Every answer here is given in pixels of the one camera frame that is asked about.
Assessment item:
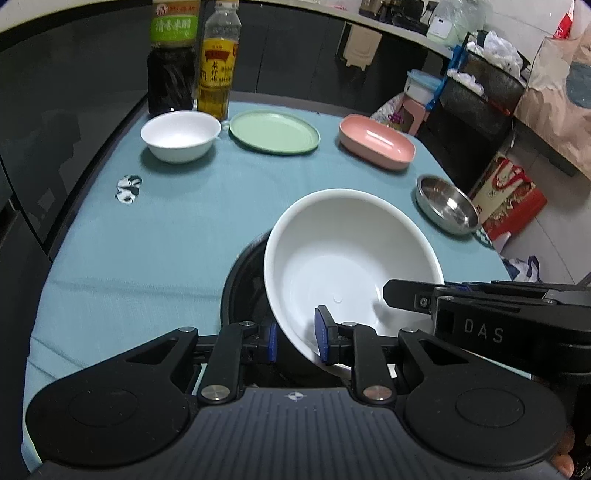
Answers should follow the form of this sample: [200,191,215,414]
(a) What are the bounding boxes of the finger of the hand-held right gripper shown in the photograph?
[443,279,591,304]
[382,278,446,316]

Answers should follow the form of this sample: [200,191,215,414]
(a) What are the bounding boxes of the clear plastic bag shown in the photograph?
[434,0,485,42]

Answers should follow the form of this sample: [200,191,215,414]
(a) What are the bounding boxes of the beige hanging board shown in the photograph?
[344,23,383,71]

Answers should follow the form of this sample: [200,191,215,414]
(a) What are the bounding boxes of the dark vinegar bottle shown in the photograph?
[147,0,201,116]

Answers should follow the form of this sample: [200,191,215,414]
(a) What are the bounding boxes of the green plate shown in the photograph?
[229,109,321,155]

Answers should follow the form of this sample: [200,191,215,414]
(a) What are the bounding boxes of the red and white bag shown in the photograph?
[551,0,591,42]

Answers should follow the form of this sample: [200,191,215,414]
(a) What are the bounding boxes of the black bowl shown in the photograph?
[222,228,356,388]

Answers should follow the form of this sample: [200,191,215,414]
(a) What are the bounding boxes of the blue and white plastic bag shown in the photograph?
[501,255,543,283]

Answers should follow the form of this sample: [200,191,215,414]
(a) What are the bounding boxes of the red gift bag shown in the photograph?
[468,154,549,243]

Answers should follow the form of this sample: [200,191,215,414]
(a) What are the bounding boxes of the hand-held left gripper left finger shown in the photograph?
[124,321,279,405]

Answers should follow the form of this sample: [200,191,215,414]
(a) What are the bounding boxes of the stainless steel plate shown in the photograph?
[416,174,482,236]

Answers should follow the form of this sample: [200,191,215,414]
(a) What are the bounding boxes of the pink stool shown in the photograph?
[394,95,428,137]

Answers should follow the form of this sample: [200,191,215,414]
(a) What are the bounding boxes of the teal tablecloth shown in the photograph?
[22,90,513,474]

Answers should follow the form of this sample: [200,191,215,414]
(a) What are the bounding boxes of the black mesh basket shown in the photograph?
[438,44,532,118]

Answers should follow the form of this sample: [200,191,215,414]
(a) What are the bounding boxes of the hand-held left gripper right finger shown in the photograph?
[314,305,467,402]

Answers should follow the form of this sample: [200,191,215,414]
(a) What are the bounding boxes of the small white bowl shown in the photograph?
[140,111,222,164]

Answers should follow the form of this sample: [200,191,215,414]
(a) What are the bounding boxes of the pink dish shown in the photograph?
[338,114,417,172]

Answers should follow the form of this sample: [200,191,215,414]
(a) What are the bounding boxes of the yellow oil bottle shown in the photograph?
[196,0,242,121]

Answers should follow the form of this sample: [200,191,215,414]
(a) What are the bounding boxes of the brown paper bag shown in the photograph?
[515,34,591,168]

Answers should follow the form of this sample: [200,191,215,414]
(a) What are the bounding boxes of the white kitchen appliance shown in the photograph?
[426,11,462,47]

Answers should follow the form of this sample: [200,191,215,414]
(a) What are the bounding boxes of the large white bowl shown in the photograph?
[263,188,446,377]

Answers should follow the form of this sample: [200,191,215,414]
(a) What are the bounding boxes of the black kitchen appliance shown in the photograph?
[358,0,430,33]

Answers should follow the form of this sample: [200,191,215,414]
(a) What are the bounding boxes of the person's right hand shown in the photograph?
[551,425,578,480]

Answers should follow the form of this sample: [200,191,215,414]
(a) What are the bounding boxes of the white container with blue lid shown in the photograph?
[404,69,443,104]

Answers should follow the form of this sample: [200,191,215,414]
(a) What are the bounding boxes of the floral plastic bag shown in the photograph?
[369,92,407,132]

